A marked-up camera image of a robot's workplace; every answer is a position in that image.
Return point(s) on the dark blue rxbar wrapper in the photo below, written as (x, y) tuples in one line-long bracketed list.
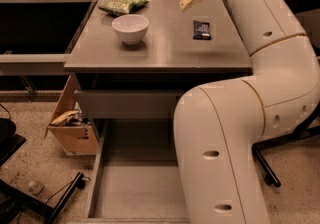
[(201, 30)]

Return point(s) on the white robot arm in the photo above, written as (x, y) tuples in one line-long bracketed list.
[(216, 124)]

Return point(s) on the grey drawer cabinet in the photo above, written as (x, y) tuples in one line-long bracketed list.
[(168, 58)]

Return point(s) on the closed grey middle drawer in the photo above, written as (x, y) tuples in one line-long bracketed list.
[(127, 104)]

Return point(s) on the open grey bottom drawer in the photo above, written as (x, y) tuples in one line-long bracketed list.
[(135, 177)]

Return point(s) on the white ceramic bowl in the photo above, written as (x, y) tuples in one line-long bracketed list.
[(131, 28)]

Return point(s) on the green snack bag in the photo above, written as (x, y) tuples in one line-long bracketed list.
[(122, 7)]

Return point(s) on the wooden crate on floor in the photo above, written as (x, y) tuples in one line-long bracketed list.
[(75, 139)]

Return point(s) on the clear plastic bottle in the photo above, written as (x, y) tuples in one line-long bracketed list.
[(35, 187)]

